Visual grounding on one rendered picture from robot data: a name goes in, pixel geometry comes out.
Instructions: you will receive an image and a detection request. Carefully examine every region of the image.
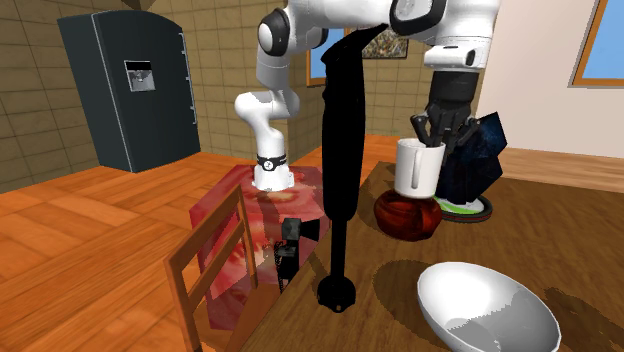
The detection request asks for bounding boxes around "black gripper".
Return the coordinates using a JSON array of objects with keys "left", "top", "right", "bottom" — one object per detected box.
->
[{"left": 410, "top": 70, "right": 482, "bottom": 153}]

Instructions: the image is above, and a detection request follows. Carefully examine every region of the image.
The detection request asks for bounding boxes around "white mug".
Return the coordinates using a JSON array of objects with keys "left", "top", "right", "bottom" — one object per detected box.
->
[{"left": 393, "top": 137, "right": 447, "bottom": 199}]

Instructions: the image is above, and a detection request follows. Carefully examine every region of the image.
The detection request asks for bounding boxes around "dark blue box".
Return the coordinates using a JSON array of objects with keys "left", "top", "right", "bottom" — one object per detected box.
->
[{"left": 434, "top": 111, "right": 509, "bottom": 206}]

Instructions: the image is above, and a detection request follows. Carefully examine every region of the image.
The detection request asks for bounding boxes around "plate with green red rim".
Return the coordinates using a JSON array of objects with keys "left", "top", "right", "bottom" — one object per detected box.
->
[{"left": 433, "top": 193, "right": 494, "bottom": 225}]

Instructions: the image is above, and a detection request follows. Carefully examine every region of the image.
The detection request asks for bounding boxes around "red-brown round pot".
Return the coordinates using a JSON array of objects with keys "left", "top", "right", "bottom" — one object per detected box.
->
[{"left": 373, "top": 188, "right": 444, "bottom": 243}]

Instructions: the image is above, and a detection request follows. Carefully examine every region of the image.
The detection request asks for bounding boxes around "black immersion blender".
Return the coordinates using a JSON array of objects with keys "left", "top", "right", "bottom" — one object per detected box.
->
[{"left": 316, "top": 24, "right": 390, "bottom": 315}]

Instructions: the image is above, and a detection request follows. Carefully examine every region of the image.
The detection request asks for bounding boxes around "brown wooden table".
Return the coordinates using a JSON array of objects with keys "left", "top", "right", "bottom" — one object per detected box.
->
[{"left": 237, "top": 160, "right": 624, "bottom": 352}]

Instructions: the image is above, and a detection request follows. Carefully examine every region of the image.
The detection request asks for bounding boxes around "wooden framed window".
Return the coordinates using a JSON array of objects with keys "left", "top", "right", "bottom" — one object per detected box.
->
[
  {"left": 305, "top": 27, "right": 348, "bottom": 88},
  {"left": 567, "top": 0, "right": 624, "bottom": 89}
]

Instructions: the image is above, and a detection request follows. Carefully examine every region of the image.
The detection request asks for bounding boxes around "white bowl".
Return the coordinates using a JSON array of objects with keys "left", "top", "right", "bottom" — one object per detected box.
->
[{"left": 416, "top": 262, "right": 563, "bottom": 352}]

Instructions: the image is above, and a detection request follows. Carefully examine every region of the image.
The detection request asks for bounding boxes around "red patterned robot stand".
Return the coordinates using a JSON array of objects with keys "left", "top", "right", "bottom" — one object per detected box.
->
[{"left": 188, "top": 164, "right": 333, "bottom": 338}]

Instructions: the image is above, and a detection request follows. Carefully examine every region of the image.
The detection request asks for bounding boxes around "dark grey refrigerator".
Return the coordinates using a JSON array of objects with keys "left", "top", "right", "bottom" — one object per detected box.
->
[{"left": 56, "top": 9, "right": 203, "bottom": 175}]

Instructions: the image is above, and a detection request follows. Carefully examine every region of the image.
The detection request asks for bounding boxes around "wooden chair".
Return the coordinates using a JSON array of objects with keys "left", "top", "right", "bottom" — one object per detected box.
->
[{"left": 163, "top": 184, "right": 260, "bottom": 352}]

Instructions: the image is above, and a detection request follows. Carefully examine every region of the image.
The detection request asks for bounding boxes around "framed wall picture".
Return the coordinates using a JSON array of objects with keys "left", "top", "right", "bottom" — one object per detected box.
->
[{"left": 361, "top": 26, "right": 410, "bottom": 61}]

